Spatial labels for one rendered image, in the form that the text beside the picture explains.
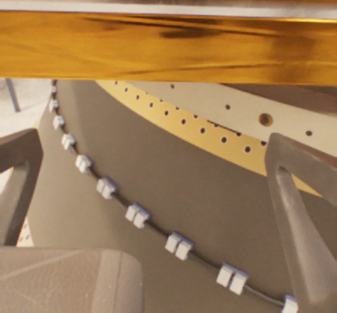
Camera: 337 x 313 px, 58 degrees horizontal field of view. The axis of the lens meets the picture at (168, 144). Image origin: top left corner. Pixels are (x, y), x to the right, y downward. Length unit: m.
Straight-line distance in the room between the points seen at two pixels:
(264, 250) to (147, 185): 0.19
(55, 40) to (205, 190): 0.27
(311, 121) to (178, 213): 0.22
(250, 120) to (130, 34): 0.16
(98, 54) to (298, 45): 0.13
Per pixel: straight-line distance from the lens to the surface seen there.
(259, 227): 0.40
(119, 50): 0.22
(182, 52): 0.21
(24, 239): 0.84
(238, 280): 0.41
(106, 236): 0.54
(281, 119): 0.31
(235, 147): 0.39
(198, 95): 0.34
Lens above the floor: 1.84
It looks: 36 degrees down
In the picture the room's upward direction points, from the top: 2 degrees clockwise
